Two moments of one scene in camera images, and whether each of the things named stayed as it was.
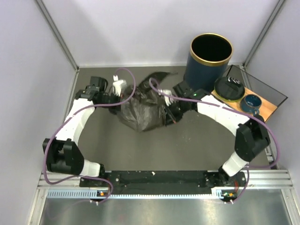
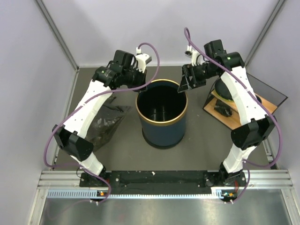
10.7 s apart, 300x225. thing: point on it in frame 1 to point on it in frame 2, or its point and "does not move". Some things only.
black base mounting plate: x=104 y=184 does not move
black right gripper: x=170 y=117 to x=188 y=71
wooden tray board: x=271 y=99 does not move
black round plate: x=228 y=89 does not move
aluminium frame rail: x=271 y=179 does not move
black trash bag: x=145 y=109 to x=105 y=122
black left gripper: x=116 y=110 to x=141 y=79
